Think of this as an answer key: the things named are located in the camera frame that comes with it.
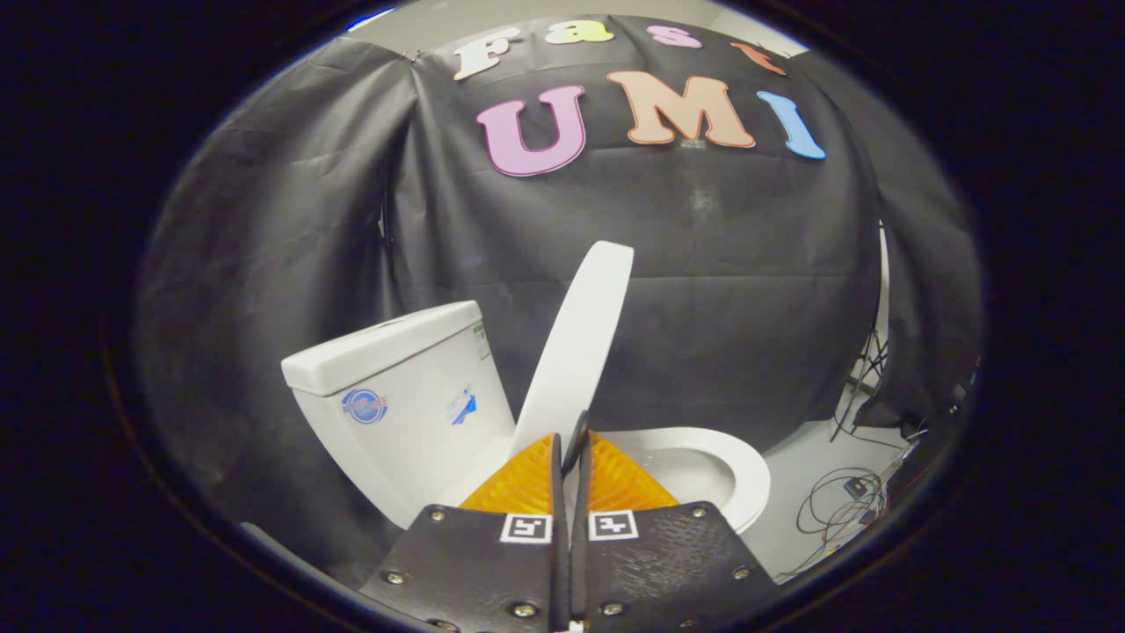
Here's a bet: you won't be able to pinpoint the white toilet tank cover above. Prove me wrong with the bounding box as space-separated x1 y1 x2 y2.
281 301 488 397

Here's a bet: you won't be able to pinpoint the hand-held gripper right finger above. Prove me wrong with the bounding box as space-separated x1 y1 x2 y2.
571 431 779 633

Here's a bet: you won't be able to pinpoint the tangle of floor cables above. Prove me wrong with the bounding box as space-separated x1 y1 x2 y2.
778 466 899 581

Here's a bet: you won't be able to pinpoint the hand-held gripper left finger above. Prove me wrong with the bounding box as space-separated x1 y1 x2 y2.
360 433 569 633

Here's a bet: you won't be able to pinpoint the white toilet lid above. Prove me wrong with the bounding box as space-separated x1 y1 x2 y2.
510 241 635 476

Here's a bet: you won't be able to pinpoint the black tripod stand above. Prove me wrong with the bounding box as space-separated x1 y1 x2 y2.
831 220 894 442

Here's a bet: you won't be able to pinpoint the white toilet seat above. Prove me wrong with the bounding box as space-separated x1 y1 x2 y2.
605 427 772 535

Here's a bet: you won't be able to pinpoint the white toilet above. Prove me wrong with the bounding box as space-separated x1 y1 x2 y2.
281 301 772 535

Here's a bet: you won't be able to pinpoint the black backdrop cloth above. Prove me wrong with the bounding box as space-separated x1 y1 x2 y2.
132 13 983 586

